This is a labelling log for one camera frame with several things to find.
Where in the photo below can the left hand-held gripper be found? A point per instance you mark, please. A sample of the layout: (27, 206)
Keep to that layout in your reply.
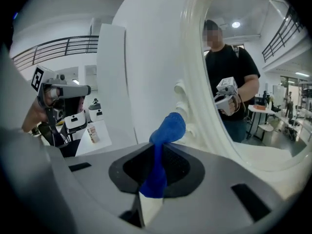
(73, 90)

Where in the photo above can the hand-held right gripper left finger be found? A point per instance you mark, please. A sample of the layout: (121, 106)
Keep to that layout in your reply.
(97, 177)

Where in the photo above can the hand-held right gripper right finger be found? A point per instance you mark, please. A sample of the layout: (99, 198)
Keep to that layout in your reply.
(219, 179)

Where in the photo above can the blue cloth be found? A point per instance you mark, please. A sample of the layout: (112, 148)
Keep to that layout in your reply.
(170, 128)

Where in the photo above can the person's left forearm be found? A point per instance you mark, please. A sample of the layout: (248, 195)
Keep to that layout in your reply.
(33, 118)

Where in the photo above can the person's left hand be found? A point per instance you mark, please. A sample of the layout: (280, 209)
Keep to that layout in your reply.
(52, 96)

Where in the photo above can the small printed carton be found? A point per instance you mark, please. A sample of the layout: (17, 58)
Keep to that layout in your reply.
(93, 133)

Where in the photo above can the white rounded machine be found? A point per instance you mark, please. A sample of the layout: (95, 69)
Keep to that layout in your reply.
(96, 110)

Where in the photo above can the white table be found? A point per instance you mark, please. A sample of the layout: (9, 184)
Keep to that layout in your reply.
(103, 135)

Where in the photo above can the black balcony railing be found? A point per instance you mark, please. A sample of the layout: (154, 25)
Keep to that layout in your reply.
(61, 45)

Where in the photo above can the white oval framed mirror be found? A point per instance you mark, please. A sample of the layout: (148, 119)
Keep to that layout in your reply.
(195, 94)

